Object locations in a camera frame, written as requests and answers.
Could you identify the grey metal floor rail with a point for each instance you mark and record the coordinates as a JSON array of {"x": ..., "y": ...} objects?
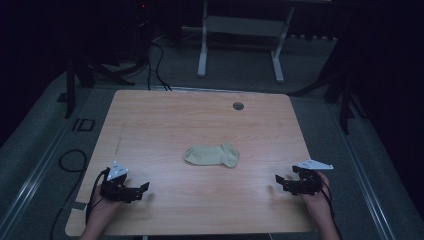
[
  {"x": 31, "y": 180},
  {"x": 363, "y": 180}
]

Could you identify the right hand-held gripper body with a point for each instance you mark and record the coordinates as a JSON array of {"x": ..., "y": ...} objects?
[{"x": 308, "y": 181}]

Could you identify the person's right hand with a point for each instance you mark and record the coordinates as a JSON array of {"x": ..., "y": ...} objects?
[{"x": 316, "y": 203}]

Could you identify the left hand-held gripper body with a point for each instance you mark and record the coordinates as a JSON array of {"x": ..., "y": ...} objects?
[{"x": 115, "y": 186}]

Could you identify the beige ankle sock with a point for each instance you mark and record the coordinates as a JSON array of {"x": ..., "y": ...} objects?
[{"x": 210, "y": 156}]

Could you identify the person's left hand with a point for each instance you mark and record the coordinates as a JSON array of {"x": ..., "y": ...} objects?
[{"x": 105, "y": 208}]

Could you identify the dark equipment with red light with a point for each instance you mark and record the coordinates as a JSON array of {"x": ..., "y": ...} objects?
[{"x": 143, "y": 30}]

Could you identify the black metal stand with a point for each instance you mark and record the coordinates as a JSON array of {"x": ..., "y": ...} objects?
[
  {"x": 345, "y": 106},
  {"x": 70, "y": 96}
]

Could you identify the white metal desk frame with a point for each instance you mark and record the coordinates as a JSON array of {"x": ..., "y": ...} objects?
[{"x": 243, "y": 26}]

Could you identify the grey tape strip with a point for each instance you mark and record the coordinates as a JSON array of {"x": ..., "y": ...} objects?
[{"x": 79, "y": 206}]

